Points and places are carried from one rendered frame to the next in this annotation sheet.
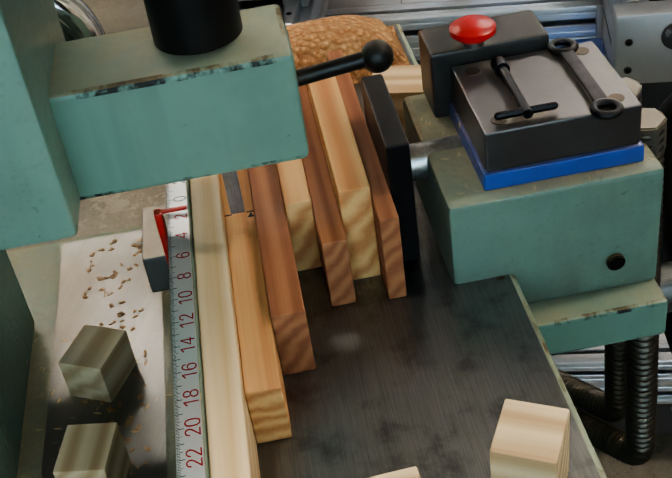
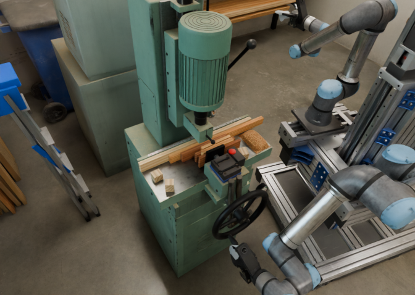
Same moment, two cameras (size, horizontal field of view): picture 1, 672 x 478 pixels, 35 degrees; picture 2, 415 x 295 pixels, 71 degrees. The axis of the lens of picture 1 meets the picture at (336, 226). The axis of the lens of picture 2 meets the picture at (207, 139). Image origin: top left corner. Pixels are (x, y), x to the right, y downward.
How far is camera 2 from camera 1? 93 cm
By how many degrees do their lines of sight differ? 43
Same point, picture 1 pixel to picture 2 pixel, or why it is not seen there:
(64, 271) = not seen: hidden behind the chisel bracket
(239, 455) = (157, 157)
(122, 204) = not seen: hidden behind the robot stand
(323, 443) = (170, 166)
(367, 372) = (183, 168)
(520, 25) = (239, 157)
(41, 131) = (176, 116)
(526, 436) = (168, 181)
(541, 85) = (225, 164)
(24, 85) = (176, 111)
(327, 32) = (254, 137)
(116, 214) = not seen: hidden behind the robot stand
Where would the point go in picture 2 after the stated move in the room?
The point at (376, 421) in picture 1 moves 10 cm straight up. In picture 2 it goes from (175, 171) to (175, 155)
